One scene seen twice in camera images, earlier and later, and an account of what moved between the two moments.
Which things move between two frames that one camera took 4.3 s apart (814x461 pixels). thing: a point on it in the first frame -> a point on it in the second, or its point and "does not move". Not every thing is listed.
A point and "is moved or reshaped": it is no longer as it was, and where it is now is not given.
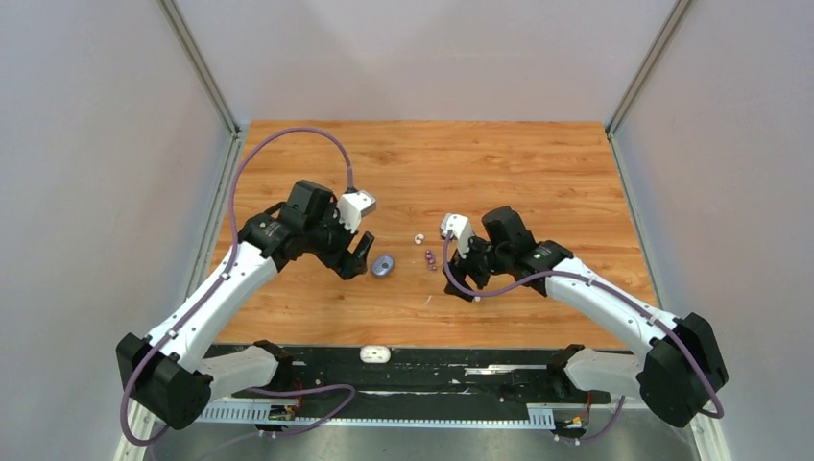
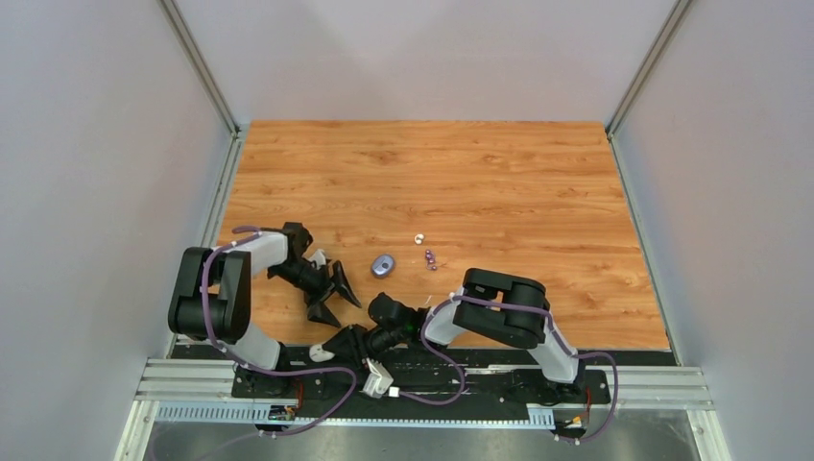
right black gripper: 473,244 -> 352,341
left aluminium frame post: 211,91 does not move
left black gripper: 343,261 -> 318,310
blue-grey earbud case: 382,266 does not move
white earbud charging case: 374,353 is moved or reshaped
